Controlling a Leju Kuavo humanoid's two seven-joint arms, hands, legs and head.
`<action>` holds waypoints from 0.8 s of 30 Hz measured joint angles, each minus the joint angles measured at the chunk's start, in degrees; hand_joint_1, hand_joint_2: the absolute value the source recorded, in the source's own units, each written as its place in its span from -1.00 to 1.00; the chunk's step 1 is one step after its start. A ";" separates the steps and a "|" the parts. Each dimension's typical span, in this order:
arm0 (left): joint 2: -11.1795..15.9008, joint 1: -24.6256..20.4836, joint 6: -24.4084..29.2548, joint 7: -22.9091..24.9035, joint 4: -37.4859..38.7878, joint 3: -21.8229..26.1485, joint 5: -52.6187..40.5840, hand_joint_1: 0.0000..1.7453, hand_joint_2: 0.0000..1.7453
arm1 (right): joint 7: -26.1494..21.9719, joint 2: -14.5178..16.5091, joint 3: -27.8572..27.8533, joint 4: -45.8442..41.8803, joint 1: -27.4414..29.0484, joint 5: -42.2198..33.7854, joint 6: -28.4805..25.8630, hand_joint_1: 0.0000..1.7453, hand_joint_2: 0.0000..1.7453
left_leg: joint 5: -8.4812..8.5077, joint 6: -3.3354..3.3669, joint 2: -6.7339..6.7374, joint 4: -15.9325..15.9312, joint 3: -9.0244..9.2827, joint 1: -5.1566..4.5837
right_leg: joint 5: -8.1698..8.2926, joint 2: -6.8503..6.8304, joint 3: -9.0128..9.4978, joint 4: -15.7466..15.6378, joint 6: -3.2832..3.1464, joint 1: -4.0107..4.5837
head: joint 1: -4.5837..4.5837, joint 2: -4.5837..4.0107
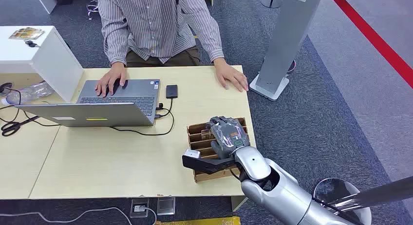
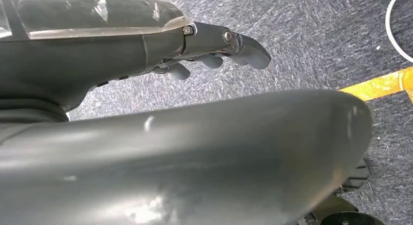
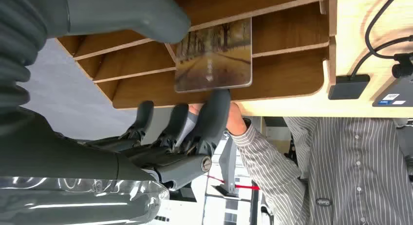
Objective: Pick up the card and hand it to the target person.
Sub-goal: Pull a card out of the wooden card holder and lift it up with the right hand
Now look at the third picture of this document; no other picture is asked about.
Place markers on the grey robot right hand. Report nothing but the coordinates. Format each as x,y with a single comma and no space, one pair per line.
64,159

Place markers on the wooden slotted card rack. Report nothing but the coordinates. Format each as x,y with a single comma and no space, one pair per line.
284,72

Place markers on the person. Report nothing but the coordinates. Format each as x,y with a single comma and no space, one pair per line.
348,172

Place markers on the ribbed grey right arm sleeve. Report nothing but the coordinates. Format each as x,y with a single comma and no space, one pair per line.
16,55

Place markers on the grey metal stand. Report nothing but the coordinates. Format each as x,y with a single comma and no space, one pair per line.
227,165

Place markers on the red barrier belt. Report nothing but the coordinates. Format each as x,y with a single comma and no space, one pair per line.
242,186

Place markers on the flat black box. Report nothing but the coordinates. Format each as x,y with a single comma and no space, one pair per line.
348,87

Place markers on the dark grey device with labels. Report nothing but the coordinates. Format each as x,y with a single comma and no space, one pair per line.
395,94

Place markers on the small black camera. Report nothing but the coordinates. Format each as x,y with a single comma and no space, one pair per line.
403,67

